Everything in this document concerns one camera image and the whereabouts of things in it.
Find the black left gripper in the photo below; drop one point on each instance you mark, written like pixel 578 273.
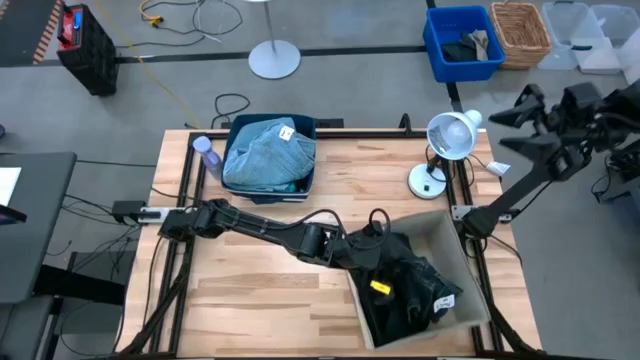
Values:
pixel 365 250

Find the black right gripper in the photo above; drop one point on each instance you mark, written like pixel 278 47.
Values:
pixel 575 112

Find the yellow garment tag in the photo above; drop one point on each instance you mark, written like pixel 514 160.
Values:
pixel 380 287

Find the dark denim jeans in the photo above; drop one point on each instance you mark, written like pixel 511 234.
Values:
pixel 425 280

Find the white handwritten pants tag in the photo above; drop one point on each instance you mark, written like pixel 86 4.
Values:
pixel 444 303

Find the light blue jeans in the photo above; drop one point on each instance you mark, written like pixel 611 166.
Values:
pixel 265 160

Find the small white jeans tag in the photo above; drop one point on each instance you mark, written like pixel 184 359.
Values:
pixel 286 133

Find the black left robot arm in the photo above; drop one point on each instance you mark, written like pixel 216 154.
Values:
pixel 260 230

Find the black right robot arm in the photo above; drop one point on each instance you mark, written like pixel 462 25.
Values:
pixel 520 192

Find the dark clothes in bin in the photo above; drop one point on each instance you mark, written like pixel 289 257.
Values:
pixel 457 52

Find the small white paper item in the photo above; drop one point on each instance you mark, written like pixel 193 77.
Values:
pixel 498 168

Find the white desk lamp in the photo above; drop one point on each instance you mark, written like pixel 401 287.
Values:
pixel 452 135

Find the teal cloth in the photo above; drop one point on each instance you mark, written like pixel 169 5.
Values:
pixel 290 188

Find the clear plastic container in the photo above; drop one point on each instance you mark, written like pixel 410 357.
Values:
pixel 557 35
pixel 610 40

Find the blue plastic bin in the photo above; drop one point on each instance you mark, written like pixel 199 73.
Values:
pixel 465 71

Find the wicker basket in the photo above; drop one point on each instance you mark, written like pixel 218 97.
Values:
pixel 520 35

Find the beige fabric box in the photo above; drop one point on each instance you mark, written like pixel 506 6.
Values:
pixel 465 280

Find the beige cloth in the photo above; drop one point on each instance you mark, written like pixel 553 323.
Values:
pixel 481 42

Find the black rectangular block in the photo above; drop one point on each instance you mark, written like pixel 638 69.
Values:
pixel 331 123

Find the navy striped fabric bin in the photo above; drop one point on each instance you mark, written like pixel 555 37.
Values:
pixel 307 131

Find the purple spray bottle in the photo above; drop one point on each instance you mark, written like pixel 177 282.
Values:
pixel 210 157

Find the grey round-base floor stand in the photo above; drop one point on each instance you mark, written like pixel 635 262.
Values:
pixel 275 60

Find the white power strip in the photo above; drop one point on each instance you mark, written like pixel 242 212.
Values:
pixel 152 215

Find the black power adapter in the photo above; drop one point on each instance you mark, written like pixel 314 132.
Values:
pixel 128 210

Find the grey desk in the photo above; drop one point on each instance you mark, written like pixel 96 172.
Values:
pixel 35 225

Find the black red equipment case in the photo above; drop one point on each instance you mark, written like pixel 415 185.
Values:
pixel 92 55

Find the white paper sheet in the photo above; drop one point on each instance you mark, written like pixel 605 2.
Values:
pixel 9 185

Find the dark mat striped edge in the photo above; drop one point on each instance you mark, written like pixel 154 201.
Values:
pixel 25 30

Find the black aluminium table frame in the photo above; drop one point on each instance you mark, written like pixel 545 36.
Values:
pixel 350 134

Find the black clamp bracket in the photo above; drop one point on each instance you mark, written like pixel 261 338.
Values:
pixel 406 125

